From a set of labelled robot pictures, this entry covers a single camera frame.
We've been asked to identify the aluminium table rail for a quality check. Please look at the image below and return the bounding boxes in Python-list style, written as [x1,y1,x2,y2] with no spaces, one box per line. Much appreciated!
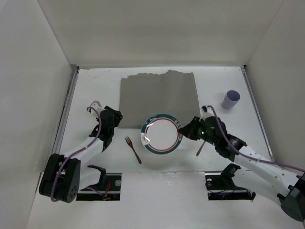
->
[240,65,275,162]
[43,64,80,168]

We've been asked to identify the brown wooden spoon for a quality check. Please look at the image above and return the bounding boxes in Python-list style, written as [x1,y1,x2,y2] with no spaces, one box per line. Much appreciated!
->
[196,141,206,156]

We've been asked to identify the left aluminium table rail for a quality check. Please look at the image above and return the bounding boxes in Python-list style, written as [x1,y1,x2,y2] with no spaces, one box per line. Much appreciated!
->
[43,64,80,168]

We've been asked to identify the brown wooden fork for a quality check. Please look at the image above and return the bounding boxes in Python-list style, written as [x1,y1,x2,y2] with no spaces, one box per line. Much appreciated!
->
[125,136,142,164]

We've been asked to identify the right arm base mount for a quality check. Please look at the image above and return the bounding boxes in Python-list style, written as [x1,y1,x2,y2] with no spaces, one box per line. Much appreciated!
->
[205,172,256,201]

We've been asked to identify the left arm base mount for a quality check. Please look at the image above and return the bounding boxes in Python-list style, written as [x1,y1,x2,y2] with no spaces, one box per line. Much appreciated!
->
[76,173,122,201]

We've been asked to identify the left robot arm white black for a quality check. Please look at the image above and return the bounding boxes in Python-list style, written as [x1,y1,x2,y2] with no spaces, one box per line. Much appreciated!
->
[39,104,122,203]

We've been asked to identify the white plate green red rim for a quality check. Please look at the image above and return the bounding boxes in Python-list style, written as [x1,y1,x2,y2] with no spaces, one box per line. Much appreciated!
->
[140,114,183,155]

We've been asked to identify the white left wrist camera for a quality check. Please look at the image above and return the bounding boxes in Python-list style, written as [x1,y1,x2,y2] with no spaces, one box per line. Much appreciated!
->
[87,100,104,119]

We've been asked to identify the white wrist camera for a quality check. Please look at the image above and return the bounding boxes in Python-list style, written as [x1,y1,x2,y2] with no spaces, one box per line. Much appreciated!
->
[200,105,214,121]
[87,100,104,119]

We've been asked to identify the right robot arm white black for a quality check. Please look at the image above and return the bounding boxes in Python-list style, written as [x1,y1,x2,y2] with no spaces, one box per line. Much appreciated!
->
[179,114,305,222]

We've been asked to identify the lilac plastic cup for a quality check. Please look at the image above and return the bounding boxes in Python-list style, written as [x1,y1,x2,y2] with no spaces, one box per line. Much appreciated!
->
[222,90,241,110]

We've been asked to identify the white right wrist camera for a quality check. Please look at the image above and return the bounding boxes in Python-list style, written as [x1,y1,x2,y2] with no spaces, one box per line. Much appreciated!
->
[200,105,214,121]

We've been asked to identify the right aluminium table rail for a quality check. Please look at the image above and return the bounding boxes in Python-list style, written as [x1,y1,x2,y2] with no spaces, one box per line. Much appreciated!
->
[240,65,275,162]

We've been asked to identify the grey cloth napkin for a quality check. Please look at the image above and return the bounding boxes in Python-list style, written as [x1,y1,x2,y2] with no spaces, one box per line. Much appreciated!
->
[119,70,200,129]

